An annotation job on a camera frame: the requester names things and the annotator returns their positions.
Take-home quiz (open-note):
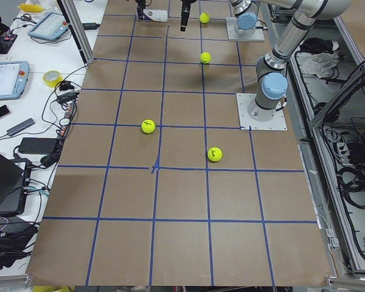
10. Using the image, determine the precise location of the clear tennis ball can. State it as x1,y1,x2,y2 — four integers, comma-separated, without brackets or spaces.
137,9,168,23

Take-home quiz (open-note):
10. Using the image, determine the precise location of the tennis ball near base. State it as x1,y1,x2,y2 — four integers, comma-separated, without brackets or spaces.
200,12,210,24
207,147,223,162

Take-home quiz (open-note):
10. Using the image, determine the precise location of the tennis ball centre back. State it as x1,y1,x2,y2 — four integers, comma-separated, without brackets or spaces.
200,52,212,64

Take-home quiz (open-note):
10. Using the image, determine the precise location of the tennis ball front left side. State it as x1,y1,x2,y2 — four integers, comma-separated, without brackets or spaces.
141,119,156,134

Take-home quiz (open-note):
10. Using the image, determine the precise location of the blue teach pendant far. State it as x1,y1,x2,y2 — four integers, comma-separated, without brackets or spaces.
27,12,68,42

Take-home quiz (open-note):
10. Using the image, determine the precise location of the blue teach pendant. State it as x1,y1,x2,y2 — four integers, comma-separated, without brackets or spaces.
0,61,30,100
27,12,68,42

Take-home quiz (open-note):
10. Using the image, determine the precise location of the yellow tape roll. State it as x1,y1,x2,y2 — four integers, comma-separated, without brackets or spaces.
43,70,63,88

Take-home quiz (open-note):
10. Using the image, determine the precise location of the blue teach pendant near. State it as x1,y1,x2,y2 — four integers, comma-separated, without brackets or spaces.
0,61,30,100

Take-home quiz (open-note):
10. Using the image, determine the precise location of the grey usb hub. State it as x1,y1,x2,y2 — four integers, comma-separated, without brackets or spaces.
7,118,35,137

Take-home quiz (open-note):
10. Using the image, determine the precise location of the black power adapter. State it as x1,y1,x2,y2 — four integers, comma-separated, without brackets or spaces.
18,137,57,155

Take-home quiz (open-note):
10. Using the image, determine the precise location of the black laptop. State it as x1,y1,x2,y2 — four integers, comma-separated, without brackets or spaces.
0,154,31,217

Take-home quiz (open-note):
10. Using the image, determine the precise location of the aluminium frame post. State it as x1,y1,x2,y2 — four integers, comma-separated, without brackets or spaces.
57,0,94,65

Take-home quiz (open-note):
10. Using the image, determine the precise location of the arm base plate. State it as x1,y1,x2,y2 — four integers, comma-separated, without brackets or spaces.
226,17,265,42
236,93,287,131

